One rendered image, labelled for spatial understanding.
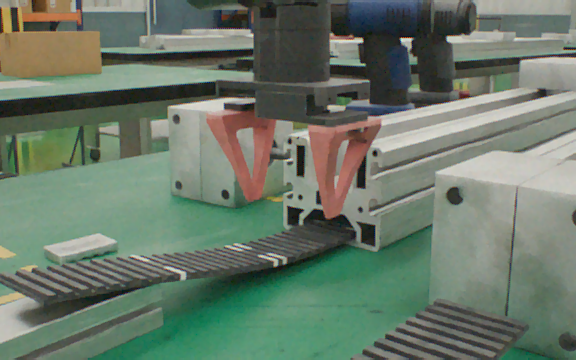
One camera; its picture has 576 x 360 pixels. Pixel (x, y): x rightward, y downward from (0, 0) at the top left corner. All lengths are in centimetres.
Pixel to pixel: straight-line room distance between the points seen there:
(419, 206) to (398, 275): 11
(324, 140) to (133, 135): 243
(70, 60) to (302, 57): 206
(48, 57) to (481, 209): 217
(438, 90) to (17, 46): 165
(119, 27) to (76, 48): 1007
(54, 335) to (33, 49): 211
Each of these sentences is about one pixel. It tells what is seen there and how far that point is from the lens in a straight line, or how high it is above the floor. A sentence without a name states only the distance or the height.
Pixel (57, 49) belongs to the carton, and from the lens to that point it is 248.
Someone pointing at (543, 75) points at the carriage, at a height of 88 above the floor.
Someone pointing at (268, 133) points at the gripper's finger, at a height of 87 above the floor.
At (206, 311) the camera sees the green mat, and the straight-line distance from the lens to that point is 44.
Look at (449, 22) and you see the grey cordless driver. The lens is 111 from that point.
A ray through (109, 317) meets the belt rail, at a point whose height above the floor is 80.
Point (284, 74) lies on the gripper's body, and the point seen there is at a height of 92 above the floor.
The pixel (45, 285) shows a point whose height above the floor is 82.
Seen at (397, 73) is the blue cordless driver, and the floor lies 89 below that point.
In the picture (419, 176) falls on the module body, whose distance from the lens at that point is 58.
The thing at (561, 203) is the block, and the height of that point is 87.
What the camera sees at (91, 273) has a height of 82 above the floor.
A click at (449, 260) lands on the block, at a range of 41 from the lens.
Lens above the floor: 96
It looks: 13 degrees down
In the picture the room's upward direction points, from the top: straight up
